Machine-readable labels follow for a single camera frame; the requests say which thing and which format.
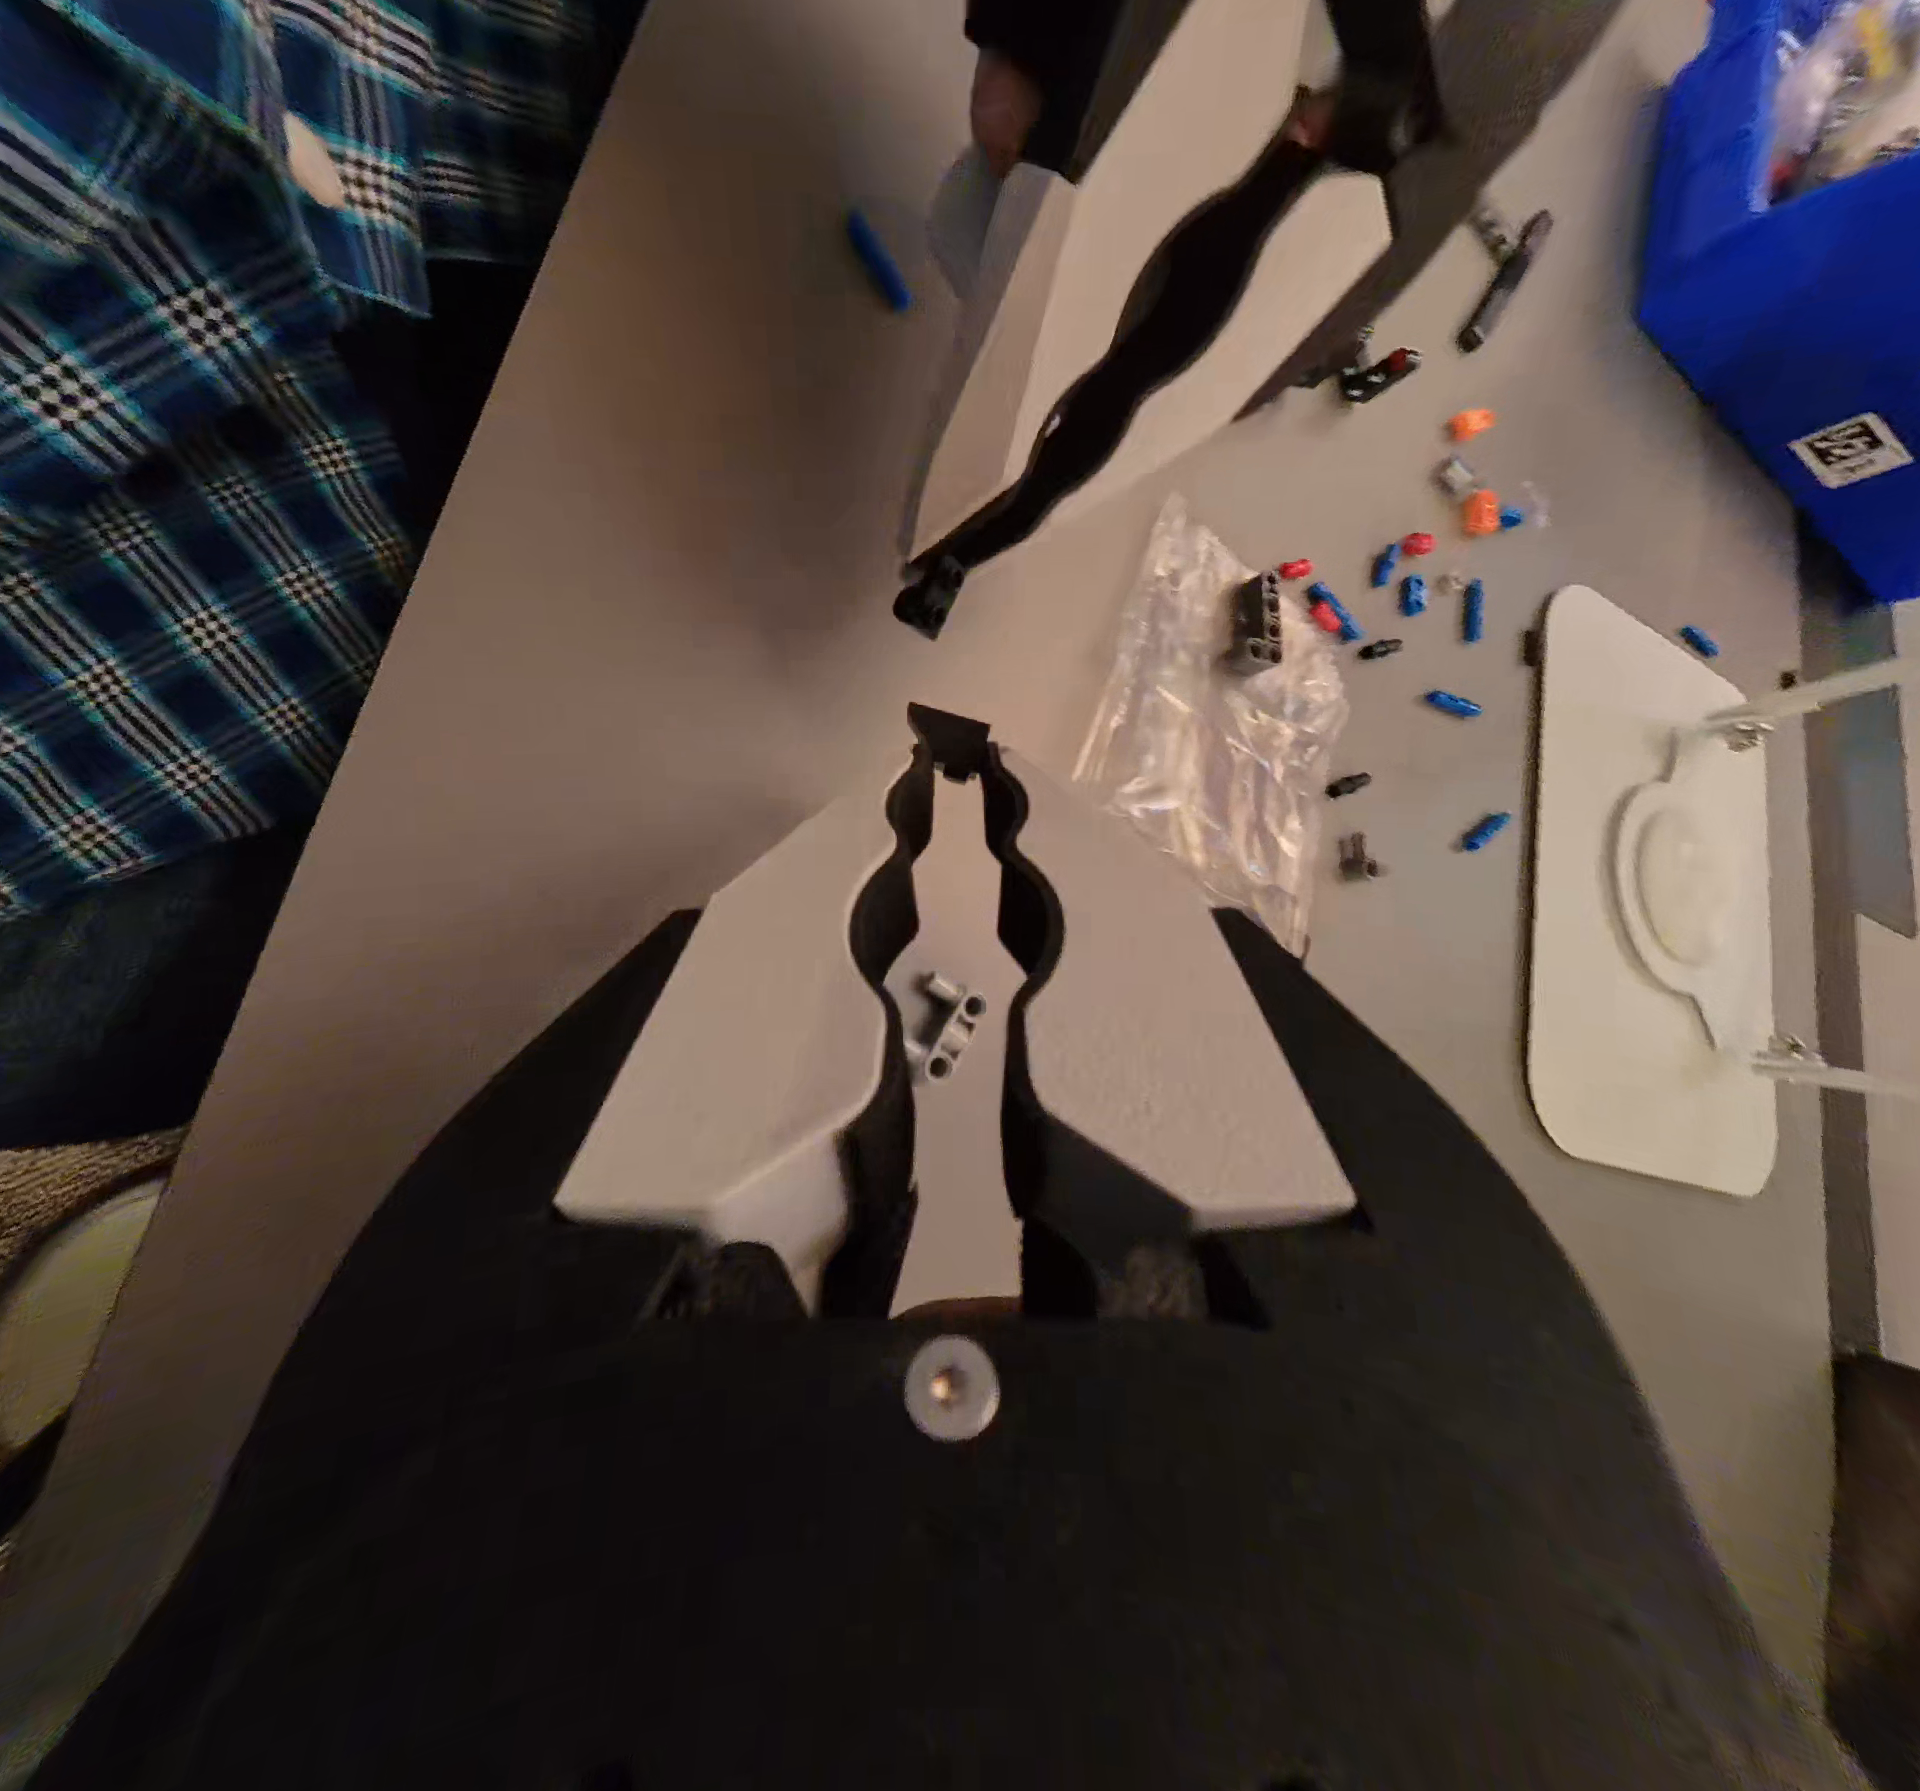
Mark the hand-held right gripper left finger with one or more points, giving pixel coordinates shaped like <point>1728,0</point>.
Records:
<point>720,1072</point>

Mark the person's left hand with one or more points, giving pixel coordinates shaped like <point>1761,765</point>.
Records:
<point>1002,125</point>

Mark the white book stand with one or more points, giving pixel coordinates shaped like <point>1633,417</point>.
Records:
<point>1621,1072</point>

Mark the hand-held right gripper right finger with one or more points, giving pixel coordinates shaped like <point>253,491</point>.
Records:
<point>1185,1072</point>

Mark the group of small lego pins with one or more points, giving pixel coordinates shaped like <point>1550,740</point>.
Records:
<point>1474,611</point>

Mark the small black lego connector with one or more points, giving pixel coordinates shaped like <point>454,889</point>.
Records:
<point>932,599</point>
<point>946,734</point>

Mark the black lego frame piece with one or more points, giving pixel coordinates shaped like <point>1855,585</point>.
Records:
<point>1262,619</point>

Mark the clear plastic bag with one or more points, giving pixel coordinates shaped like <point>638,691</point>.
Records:
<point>1201,802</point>

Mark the long black lego beam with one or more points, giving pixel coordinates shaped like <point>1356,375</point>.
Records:
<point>1507,291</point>

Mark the orange lego connector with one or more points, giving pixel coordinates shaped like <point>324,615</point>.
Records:
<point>1478,514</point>
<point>1474,424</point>

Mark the person's dark pants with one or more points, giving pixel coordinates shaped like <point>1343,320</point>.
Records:
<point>90,997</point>

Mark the blue storage bin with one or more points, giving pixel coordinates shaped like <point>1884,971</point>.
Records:
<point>1723,291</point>

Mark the bags of lego parts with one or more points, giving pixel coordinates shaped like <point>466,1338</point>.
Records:
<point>1844,66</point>

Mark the person's plaid shirt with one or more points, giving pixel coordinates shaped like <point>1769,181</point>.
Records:
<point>148,321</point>

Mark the black and red lego piece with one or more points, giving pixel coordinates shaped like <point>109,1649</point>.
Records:
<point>1374,382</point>

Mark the grey lego connector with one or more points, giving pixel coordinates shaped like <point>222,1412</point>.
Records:
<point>945,1025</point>

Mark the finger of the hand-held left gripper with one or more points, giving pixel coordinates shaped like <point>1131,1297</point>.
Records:
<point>1185,96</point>
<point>1289,277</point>

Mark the grey lego beam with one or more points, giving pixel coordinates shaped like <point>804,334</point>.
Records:
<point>1488,236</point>

